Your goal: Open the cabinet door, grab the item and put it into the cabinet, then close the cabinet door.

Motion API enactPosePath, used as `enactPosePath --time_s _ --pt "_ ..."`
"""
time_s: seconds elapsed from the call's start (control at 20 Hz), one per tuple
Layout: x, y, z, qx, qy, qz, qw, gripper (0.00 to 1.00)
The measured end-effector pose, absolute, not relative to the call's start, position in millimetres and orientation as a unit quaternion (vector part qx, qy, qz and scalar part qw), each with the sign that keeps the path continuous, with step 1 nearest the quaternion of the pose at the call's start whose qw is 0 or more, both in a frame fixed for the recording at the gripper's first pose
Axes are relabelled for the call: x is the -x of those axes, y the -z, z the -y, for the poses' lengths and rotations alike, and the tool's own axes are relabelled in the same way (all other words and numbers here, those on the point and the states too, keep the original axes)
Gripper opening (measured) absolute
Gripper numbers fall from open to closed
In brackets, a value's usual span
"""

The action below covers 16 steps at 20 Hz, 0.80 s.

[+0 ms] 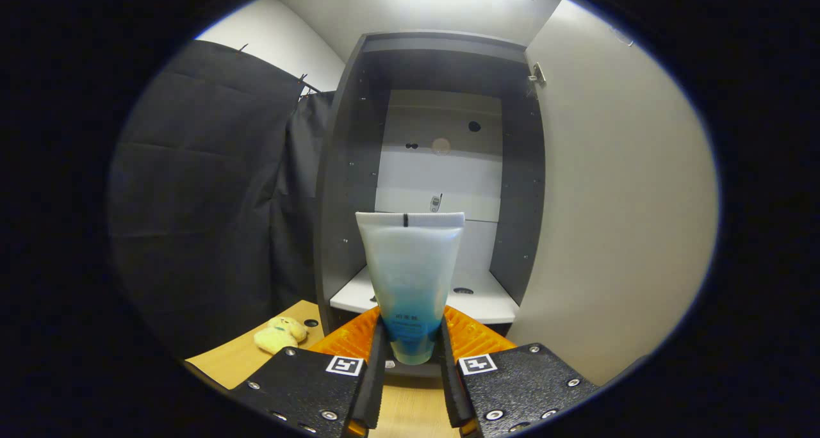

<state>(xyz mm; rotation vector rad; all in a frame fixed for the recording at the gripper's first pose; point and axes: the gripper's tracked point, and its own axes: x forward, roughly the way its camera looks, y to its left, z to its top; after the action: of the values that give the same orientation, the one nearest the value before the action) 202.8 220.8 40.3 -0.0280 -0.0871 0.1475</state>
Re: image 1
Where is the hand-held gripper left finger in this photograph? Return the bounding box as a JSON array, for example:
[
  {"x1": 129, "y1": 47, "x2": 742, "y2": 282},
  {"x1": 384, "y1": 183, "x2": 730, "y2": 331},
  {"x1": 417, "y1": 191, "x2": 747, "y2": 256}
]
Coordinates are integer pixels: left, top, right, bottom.
[{"x1": 229, "y1": 305, "x2": 388, "y2": 438}]

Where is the translucent blue tube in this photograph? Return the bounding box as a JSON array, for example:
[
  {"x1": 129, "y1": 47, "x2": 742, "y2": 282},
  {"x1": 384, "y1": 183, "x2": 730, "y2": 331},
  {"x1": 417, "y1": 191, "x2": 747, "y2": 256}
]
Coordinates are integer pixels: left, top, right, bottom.
[{"x1": 355, "y1": 211, "x2": 466, "y2": 366}]

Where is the black backdrop cloth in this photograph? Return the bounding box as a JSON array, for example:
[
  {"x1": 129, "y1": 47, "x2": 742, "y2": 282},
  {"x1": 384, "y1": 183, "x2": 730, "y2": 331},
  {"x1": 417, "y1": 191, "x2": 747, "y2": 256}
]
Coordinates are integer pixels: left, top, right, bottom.
[{"x1": 106, "y1": 39, "x2": 337, "y2": 361}]

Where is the beige cabinet door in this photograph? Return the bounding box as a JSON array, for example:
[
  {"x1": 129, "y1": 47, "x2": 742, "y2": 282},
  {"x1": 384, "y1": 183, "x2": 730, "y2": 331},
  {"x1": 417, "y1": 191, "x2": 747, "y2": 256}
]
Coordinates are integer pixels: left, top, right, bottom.
[{"x1": 506, "y1": 0, "x2": 719, "y2": 387}]

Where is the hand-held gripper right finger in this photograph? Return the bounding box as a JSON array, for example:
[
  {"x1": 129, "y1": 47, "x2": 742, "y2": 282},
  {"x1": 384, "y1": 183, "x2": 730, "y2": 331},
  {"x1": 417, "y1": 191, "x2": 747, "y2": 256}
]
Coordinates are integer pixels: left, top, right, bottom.
[{"x1": 439, "y1": 305, "x2": 600, "y2": 438}]

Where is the yellow plush toy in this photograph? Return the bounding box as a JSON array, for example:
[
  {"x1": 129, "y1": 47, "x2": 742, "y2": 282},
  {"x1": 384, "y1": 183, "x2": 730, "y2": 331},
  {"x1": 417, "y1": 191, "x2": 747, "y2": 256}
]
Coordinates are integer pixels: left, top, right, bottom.
[{"x1": 253, "y1": 316, "x2": 309, "y2": 355}]

